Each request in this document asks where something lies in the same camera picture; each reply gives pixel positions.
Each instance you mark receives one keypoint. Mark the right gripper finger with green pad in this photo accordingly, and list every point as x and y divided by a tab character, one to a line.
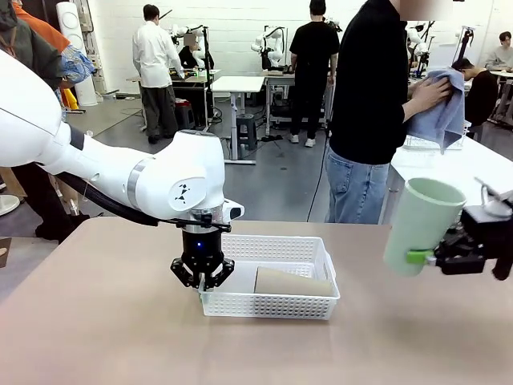
452	238
449	260

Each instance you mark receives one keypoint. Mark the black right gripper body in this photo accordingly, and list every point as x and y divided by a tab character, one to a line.
491	232

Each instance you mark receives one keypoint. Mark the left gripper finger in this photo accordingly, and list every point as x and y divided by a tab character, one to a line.
220	274
185	274

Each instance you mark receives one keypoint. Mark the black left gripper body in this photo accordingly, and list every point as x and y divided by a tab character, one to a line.
202	248

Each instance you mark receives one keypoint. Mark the pale green plastic cup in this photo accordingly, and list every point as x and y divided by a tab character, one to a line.
421	216

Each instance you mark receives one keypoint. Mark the white perforated plastic basket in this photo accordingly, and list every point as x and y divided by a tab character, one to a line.
280	248

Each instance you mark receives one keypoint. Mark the tan paper cup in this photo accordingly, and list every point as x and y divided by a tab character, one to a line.
292	282

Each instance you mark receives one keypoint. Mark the blue grey towel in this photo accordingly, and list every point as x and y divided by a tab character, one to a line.
445	116

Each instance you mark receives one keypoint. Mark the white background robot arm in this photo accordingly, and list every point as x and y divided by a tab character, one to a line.
414	44
266	44

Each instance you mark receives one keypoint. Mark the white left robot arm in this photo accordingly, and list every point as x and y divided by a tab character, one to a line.
160	180

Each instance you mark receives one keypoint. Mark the person's right forearm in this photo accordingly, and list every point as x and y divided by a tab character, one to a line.
413	108

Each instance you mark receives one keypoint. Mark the person's right hand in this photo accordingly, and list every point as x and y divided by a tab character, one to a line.
431	94

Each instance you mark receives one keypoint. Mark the white side table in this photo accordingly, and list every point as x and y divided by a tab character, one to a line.
441	168

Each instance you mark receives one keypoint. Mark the grey plastic stool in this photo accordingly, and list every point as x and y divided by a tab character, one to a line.
245	128

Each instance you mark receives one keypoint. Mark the black power strip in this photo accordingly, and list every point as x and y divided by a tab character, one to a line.
272	138

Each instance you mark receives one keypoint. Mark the dark plastic stool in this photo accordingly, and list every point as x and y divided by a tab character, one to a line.
185	114

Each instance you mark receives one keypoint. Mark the seated person in black sweater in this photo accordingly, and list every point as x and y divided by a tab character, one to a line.
479	92

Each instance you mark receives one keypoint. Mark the white standing desk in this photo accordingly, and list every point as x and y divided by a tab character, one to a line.
238	84

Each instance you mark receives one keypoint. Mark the wood top workbench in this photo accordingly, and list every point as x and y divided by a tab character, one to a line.
200	78

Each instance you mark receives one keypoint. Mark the black stand pole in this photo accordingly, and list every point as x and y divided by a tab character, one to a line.
207	72

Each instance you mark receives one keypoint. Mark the seated person in grey top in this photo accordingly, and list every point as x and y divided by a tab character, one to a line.
501	54

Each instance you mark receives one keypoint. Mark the person in black shirt and jeans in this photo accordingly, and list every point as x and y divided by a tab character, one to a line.
368	80

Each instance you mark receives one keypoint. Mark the grey workbench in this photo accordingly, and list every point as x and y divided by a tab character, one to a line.
280	78

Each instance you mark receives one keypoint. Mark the person in white coat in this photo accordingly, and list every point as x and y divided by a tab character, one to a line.
154	60

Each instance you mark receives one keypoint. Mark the seated person in dark top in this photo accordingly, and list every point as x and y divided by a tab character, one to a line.
194	54

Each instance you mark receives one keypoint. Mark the standing person in black t-shirt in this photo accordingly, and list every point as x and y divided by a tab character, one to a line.
312	64

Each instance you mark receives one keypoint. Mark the mannequin in blue patterned garment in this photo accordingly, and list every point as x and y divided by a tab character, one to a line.
76	64

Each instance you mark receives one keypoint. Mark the white tower fan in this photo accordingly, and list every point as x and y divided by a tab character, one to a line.
76	48

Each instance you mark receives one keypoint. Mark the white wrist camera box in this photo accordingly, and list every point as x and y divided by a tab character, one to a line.
233	210
495	202

